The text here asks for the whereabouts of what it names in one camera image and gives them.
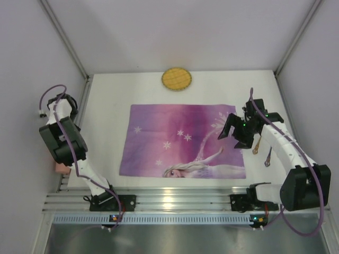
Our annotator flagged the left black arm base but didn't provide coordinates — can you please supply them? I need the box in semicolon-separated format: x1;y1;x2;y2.
83;195;136;212

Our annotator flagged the perforated grey cable duct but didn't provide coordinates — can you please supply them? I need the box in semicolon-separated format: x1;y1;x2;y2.
53;213;266;225

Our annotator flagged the purple Frozen placemat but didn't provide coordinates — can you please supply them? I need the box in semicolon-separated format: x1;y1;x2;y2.
119;104;246;179

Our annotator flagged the aluminium mounting rail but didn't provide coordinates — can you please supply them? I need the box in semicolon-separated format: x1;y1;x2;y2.
42;187;246;213

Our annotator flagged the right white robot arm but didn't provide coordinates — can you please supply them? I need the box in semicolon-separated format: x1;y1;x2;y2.
218;99;331;211

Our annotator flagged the pink plastic cup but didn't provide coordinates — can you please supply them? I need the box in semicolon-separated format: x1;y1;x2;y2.
55;163;71;175

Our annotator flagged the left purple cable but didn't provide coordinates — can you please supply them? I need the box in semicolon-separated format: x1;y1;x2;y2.
39;84;125;231

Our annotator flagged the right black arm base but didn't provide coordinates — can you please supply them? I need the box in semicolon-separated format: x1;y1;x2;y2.
229;194;265;213

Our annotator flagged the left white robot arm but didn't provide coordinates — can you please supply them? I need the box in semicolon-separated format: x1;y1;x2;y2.
39;93;118;205

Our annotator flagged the yellow round woven coaster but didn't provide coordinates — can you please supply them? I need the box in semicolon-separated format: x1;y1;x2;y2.
161;67;192;91

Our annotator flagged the gold fork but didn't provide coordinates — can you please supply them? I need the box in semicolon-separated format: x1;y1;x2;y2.
252;137;262;155

